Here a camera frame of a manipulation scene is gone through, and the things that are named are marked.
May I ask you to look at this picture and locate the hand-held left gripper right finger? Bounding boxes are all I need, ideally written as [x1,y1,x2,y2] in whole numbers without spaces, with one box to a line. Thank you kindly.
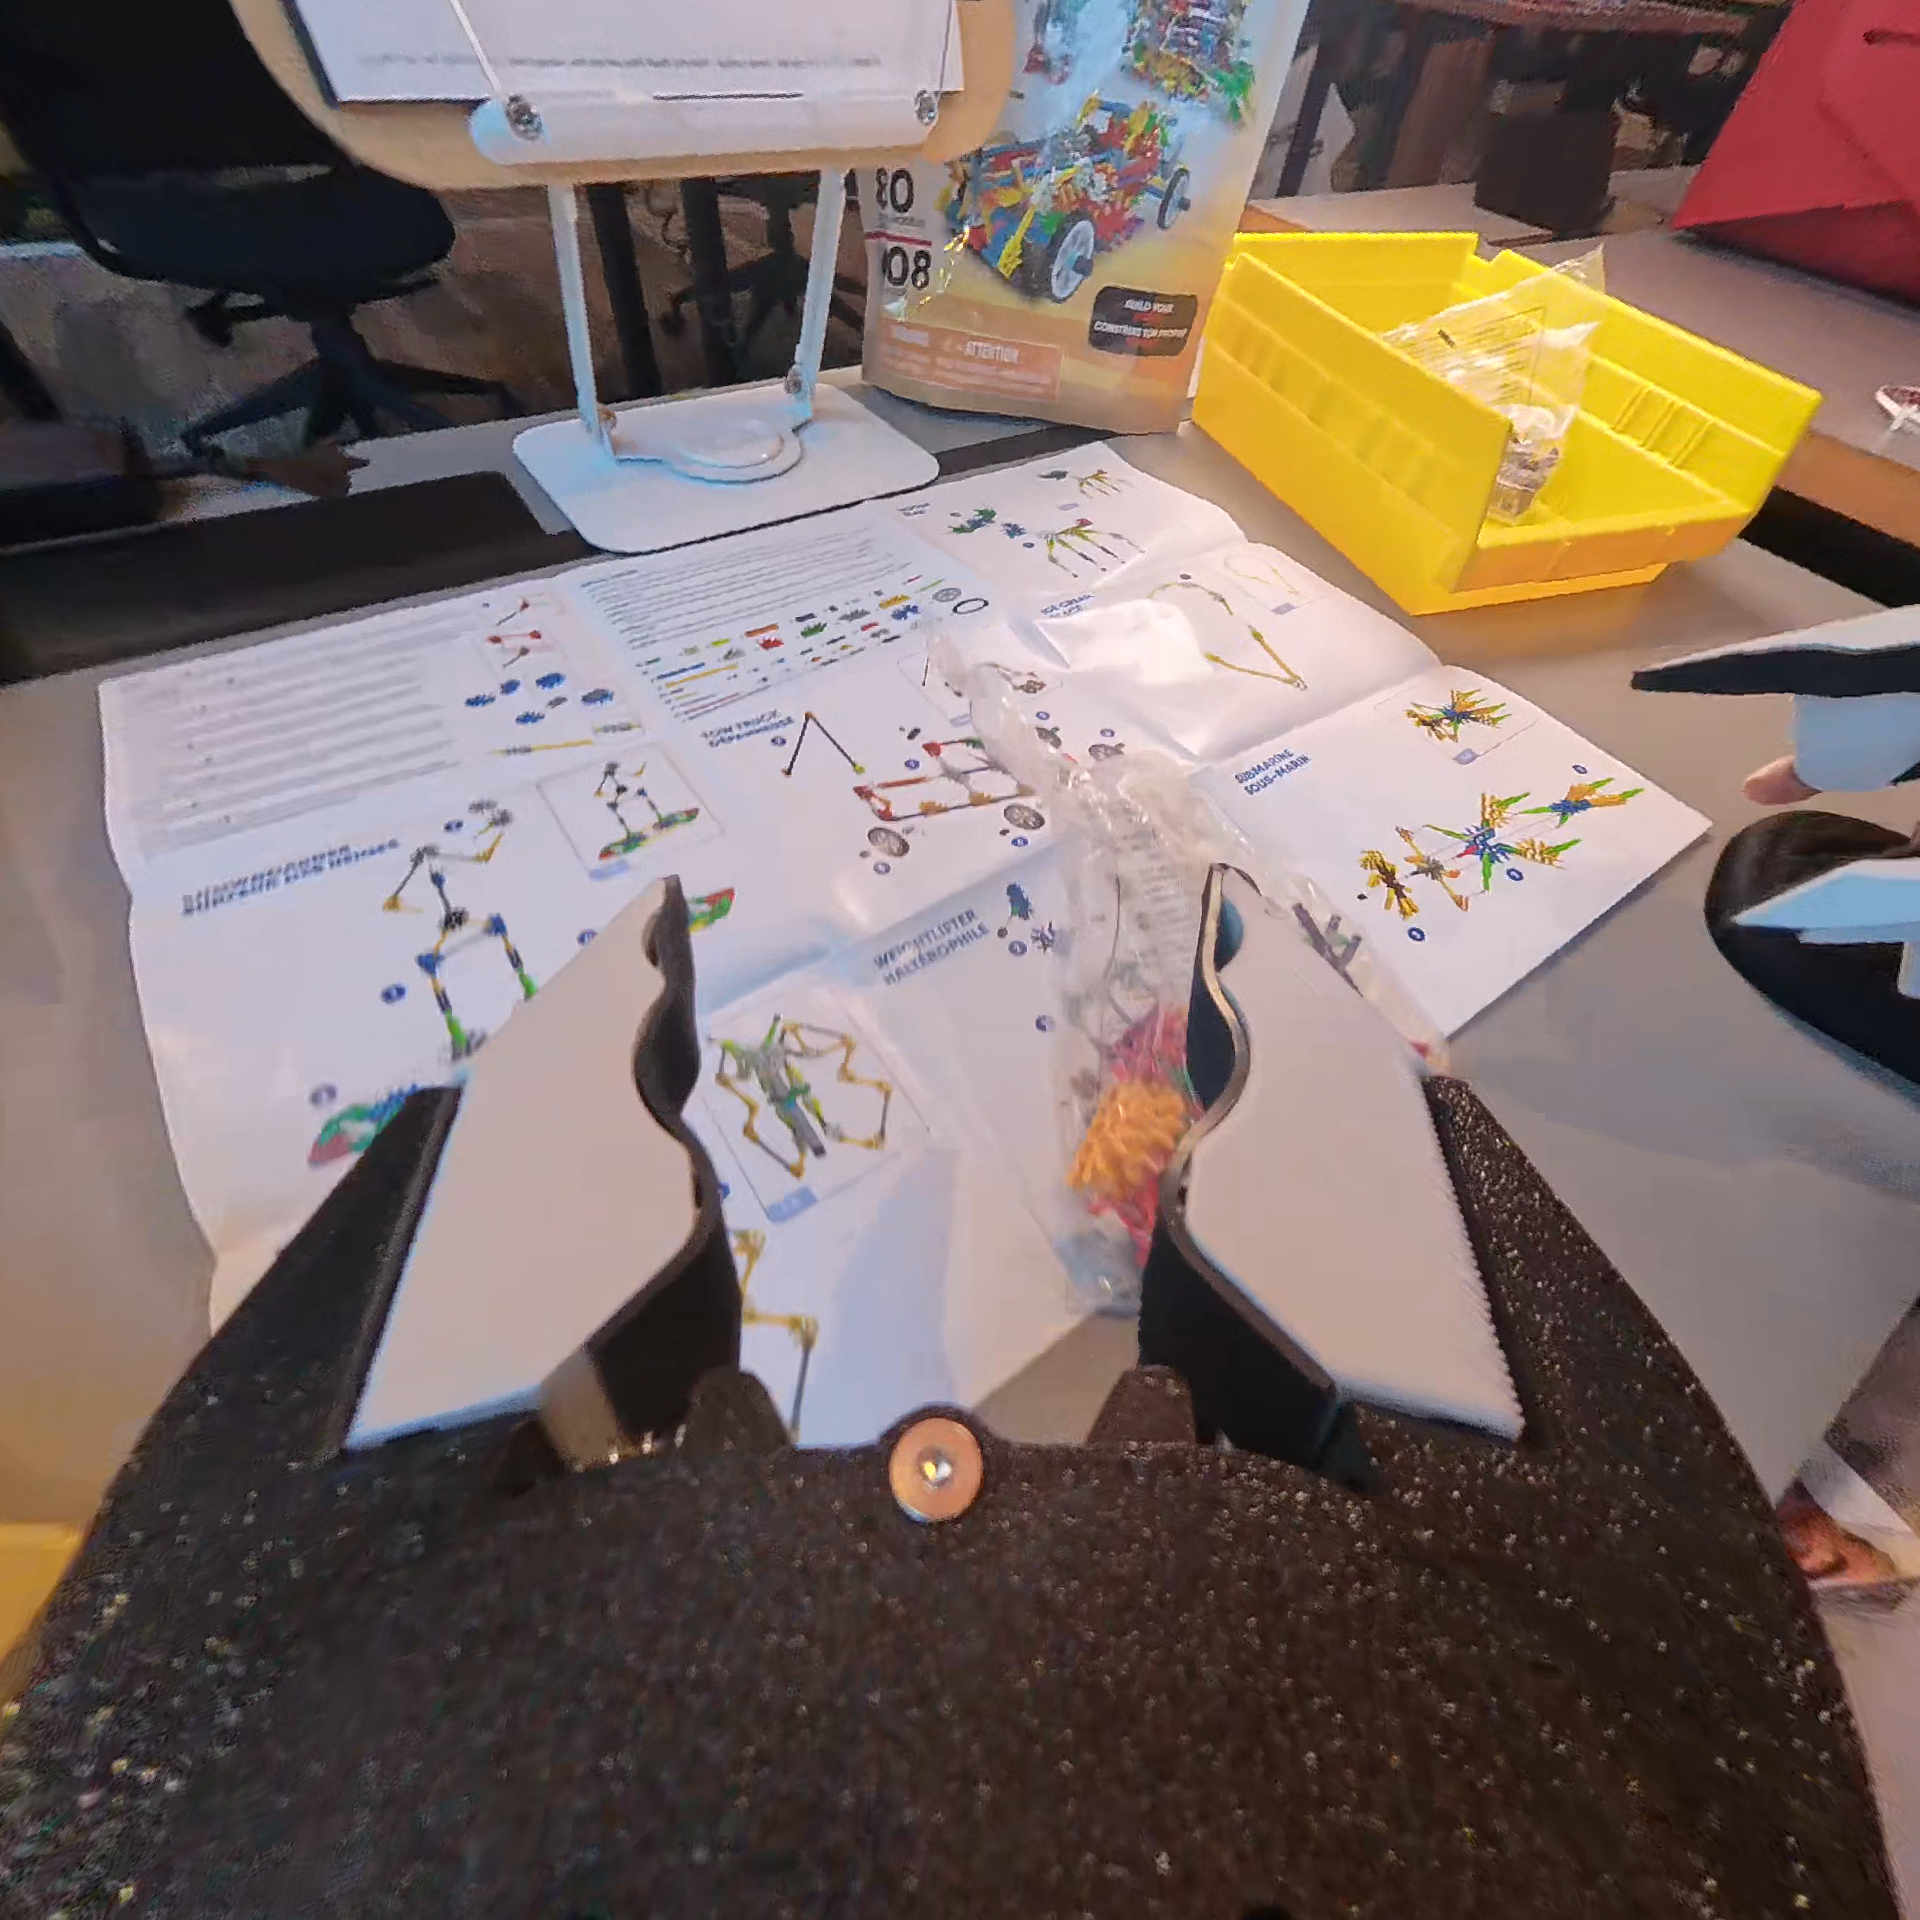
[1135,862,1526,1445]

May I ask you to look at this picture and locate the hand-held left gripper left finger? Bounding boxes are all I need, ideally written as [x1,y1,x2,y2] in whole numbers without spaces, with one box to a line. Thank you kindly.
[343,873,747,1473]

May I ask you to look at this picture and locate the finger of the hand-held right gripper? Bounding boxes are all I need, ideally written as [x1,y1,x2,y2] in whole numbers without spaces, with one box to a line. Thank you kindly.
[1629,604,1920,701]
[1732,859,1920,1004]

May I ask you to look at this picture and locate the clear plastic bag of toy pieces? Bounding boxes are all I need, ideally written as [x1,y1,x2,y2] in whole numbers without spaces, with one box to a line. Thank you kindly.
[921,630,1452,1322]

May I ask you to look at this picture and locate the clear packets of small parts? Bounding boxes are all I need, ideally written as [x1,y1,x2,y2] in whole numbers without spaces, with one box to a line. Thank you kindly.
[1377,252,1609,531]

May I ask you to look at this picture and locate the folded instruction sheet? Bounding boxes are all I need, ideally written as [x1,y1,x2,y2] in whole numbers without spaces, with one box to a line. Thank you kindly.
[94,440,1714,1445]

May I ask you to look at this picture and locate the red cardboard box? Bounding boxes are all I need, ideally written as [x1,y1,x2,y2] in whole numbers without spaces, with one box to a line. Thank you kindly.
[1669,0,1920,297]

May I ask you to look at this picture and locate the yellow plastic bin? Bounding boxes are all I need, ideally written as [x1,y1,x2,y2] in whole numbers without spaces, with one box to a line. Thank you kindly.
[0,1520,87,1670]
[1188,229,1826,620]

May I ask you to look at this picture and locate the white document stand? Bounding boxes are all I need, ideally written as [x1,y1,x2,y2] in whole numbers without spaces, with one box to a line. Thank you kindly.
[231,0,1021,557]

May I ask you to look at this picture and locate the colourful toy kit box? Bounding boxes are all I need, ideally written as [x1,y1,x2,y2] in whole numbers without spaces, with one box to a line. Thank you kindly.
[860,0,1309,436]

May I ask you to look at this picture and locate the black office chair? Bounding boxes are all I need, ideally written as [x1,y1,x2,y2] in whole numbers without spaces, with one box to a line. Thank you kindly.
[0,0,462,501]

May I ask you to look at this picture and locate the printed paper sheet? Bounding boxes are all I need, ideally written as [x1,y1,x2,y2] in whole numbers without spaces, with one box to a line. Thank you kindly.
[286,0,967,109]

